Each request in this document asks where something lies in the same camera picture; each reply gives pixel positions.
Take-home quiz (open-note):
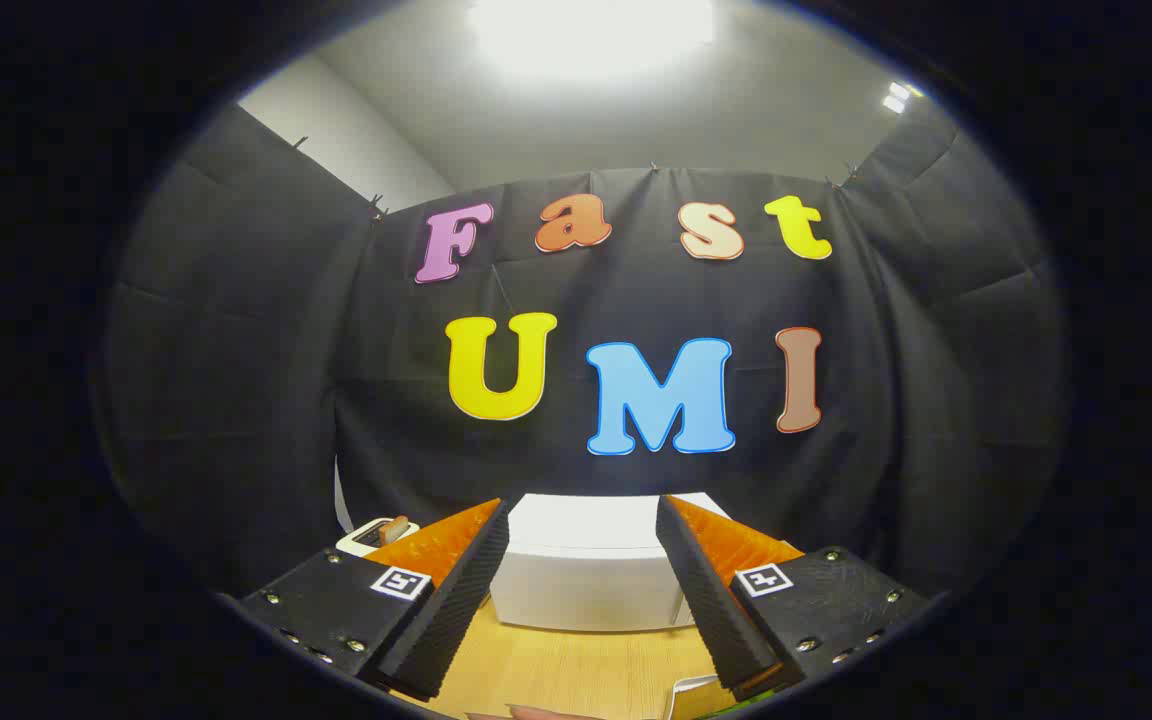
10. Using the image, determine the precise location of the black backdrop cloth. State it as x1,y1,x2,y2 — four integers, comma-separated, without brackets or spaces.
91,100,1072,601

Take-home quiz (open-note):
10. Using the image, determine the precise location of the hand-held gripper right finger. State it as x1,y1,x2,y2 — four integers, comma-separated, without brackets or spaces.
656,494,934,703

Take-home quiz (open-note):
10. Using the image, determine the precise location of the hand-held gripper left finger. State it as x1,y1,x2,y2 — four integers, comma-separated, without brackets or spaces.
239,498,512,701

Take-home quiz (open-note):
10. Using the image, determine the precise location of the large ceiling light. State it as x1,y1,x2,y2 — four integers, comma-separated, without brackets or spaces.
466,0,717,83

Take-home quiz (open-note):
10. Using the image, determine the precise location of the white microwave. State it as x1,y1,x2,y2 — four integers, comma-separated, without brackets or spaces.
489,492,734,633

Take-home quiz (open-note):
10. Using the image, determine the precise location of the white toaster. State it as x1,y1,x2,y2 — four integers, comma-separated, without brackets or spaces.
336,515,422,558

